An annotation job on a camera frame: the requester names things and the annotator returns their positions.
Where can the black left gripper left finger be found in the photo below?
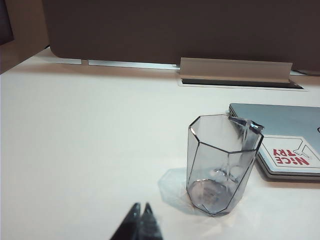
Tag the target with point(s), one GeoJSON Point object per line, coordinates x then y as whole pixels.
{"type": "Point", "coordinates": [128, 225]}

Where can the silver partition base rail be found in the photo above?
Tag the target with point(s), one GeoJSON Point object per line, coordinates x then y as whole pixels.
{"type": "Point", "coordinates": [125, 64]}

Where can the clear faceted glass cup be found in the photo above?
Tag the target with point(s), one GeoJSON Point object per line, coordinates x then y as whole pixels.
{"type": "Point", "coordinates": [215, 175]}

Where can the silver closed laptop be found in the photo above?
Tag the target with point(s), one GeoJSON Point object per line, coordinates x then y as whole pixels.
{"type": "Point", "coordinates": [280, 120]}

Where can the white red-lettered sticker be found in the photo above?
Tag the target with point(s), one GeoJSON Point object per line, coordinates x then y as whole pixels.
{"type": "Point", "coordinates": [287, 152]}

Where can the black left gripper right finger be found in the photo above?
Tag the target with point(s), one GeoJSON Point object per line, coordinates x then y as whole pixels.
{"type": "Point", "coordinates": [150, 225]}

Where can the dark grey desk partition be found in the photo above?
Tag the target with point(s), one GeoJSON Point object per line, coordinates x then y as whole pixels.
{"type": "Point", "coordinates": [175, 27]}

